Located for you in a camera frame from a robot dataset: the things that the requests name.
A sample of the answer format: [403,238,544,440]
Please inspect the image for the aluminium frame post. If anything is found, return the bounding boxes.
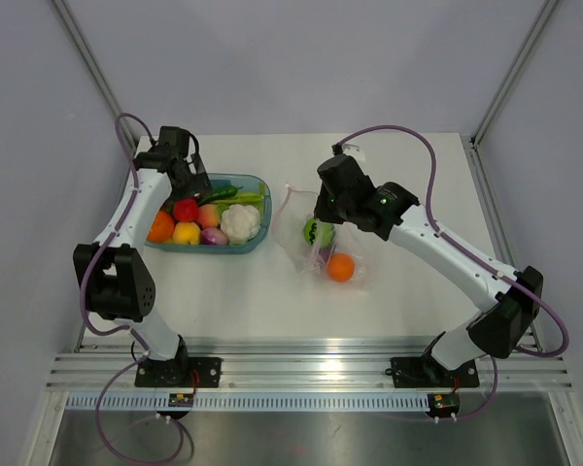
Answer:
[469,0,563,149]
[51,0,138,151]

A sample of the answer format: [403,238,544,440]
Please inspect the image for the red toy tomato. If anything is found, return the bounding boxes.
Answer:
[172,198,199,222]

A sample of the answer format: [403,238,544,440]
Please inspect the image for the peach toy fruit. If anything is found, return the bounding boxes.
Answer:
[196,204,221,229]

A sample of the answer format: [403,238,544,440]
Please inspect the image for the right aluminium frame post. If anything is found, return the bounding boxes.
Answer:
[469,0,563,149]

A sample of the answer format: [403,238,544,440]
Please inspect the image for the aluminium mounting rail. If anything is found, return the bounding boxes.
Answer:
[46,339,573,393]

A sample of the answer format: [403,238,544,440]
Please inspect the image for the teal plastic food tray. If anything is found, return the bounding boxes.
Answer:
[146,173,273,254]

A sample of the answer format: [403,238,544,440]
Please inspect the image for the green toy melon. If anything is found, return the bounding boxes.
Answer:
[302,218,335,248]

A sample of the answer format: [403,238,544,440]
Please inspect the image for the clear zip top bag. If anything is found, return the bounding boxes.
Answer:
[271,184,371,289]

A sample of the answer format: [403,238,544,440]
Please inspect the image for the purple toy onion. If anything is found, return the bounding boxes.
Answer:
[201,227,228,246]

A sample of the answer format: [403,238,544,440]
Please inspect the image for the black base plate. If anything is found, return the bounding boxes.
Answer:
[134,357,223,388]
[385,356,480,389]

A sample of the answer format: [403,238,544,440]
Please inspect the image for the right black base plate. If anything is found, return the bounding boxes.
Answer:
[385,356,480,389]

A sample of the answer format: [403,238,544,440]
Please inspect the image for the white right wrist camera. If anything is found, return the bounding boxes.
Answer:
[341,143,366,163]

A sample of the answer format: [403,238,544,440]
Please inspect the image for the right controller board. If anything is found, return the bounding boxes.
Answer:
[427,392,461,420]

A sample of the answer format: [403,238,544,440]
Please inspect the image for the green toy chili pepper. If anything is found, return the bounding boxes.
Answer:
[198,185,239,206]

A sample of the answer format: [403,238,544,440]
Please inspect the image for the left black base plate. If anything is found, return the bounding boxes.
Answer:
[134,357,223,388]

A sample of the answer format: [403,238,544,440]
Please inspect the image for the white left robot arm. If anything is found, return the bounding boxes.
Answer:
[73,126,222,388]

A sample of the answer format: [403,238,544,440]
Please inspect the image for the controller board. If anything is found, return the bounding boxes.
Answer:
[168,393,194,408]
[427,392,461,420]

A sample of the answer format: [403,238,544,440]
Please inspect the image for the yellow toy pepper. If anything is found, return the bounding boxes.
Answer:
[172,222,201,246]

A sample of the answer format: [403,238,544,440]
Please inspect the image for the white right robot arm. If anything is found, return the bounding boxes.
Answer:
[314,154,543,386]

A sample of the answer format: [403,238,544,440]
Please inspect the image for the left controller board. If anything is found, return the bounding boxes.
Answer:
[168,393,194,408]

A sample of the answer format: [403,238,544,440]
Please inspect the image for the white toy cauliflower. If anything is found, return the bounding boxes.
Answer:
[220,204,261,244]

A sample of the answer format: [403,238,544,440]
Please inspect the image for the left aluminium frame post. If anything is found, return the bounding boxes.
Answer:
[51,0,138,151]

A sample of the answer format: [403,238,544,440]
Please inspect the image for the white slotted cable duct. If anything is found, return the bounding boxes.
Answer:
[66,391,429,413]

